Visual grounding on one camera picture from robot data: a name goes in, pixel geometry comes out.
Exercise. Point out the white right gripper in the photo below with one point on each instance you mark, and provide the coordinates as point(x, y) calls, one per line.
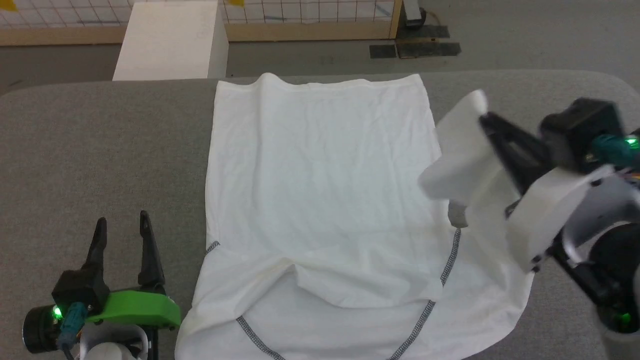
point(545, 215)

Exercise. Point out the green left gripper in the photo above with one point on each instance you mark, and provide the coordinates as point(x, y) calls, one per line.
point(137, 307)

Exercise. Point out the white t-shirt garment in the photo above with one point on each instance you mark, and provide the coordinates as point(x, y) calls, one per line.
point(320, 200)

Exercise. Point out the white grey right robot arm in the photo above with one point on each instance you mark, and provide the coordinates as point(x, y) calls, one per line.
point(610, 250)

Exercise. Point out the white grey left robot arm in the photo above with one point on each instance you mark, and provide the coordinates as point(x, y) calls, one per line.
point(112, 347)

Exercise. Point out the grey upholstered sofa surface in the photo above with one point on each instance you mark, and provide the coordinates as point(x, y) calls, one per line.
point(100, 150)

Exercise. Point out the long black floor mat piece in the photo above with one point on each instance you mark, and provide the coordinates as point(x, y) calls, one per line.
point(427, 49)

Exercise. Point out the small black floor mat piece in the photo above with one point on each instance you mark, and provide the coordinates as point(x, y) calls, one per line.
point(383, 51)

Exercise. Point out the white box cabinet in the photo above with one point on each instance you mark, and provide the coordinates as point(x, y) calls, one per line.
point(170, 40)

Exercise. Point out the wooden framed grid fence panel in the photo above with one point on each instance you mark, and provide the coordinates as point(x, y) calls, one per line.
point(300, 31)

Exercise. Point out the large yellow lemon decoration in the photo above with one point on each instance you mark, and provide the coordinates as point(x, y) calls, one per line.
point(7, 5)

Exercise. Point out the small yellow lemon decoration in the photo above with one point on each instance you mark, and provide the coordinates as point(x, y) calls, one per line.
point(235, 2)

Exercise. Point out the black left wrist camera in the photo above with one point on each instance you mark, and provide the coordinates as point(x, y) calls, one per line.
point(75, 290)

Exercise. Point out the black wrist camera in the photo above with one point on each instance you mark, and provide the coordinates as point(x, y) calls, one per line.
point(580, 125)
point(75, 290)

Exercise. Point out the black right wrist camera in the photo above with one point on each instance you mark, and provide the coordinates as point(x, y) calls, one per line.
point(580, 125)

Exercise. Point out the black floor mat under post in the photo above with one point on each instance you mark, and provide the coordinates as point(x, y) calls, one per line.
point(425, 32)

